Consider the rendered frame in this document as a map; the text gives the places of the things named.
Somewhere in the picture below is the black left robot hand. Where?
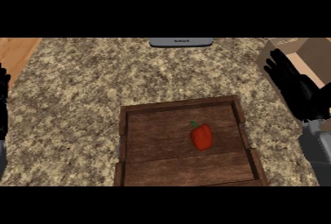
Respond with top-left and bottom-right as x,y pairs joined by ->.
0,62 -> 13,141

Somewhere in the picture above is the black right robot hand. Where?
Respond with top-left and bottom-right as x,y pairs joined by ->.
263,48 -> 331,122

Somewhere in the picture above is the brown cardboard box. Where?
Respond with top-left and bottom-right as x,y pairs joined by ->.
253,38 -> 331,132

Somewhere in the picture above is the red bell pepper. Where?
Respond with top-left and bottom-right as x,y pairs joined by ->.
189,121 -> 214,152

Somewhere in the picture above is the brown wooden tray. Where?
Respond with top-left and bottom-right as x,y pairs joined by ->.
112,94 -> 271,187

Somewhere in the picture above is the grey flat appliance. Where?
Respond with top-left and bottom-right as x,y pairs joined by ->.
149,38 -> 214,48

